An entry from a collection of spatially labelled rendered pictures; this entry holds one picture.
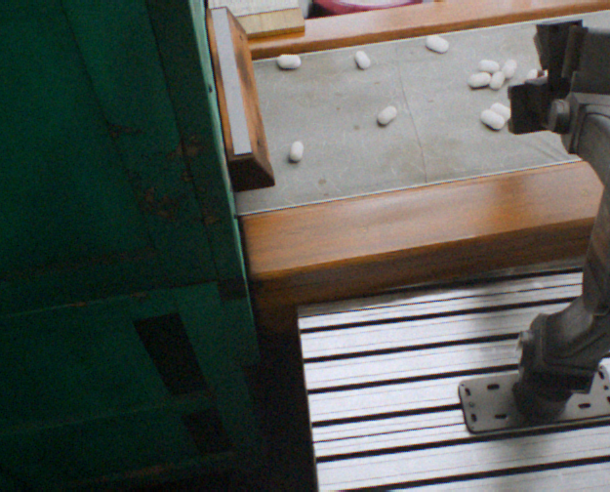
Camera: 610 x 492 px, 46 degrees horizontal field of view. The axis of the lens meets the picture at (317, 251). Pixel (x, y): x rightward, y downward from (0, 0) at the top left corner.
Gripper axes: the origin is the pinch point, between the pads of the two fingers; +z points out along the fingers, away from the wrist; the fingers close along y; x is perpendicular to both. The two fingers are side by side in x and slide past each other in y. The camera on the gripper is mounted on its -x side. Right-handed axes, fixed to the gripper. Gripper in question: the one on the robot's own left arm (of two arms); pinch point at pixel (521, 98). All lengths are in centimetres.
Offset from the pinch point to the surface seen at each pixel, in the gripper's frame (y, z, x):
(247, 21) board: 36.0, 24.2, -15.0
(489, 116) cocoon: 2.9, 5.6, 3.0
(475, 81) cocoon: 2.6, 11.6, -1.7
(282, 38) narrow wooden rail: 30.9, 22.2, -11.7
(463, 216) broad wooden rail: 12.2, -7.9, 13.5
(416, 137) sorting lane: 14.1, 6.6, 4.6
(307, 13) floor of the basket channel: 24.1, 40.0, -14.8
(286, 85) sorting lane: 31.7, 17.7, -4.7
